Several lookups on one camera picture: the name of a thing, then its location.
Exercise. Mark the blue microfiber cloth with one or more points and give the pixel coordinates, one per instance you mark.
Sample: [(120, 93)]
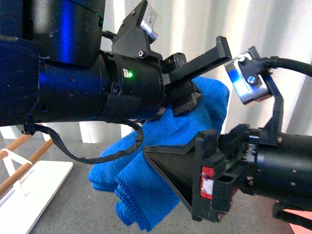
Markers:
[(145, 198)]

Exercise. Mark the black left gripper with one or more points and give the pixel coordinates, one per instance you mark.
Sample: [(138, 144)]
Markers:
[(135, 88)]

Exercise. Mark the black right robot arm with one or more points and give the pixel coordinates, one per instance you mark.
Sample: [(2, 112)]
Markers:
[(283, 173)]

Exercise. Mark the pink plastic bin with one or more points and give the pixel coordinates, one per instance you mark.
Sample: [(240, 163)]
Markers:
[(299, 229)]

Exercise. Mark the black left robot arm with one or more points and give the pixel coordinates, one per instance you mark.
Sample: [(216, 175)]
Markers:
[(57, 65)]

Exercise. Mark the white towel rack stand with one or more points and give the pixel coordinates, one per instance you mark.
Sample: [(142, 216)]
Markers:
[(30, 187)]

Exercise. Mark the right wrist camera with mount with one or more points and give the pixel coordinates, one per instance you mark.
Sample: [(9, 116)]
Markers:
[(253, 83)]

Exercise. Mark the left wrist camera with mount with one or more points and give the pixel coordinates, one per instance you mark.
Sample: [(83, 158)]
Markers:
[(136, 33)]

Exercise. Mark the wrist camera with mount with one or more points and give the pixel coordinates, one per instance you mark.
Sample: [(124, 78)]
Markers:
[(253, 83), (136, 33)]

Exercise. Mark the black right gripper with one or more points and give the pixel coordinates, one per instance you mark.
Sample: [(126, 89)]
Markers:
[(206, 172)]

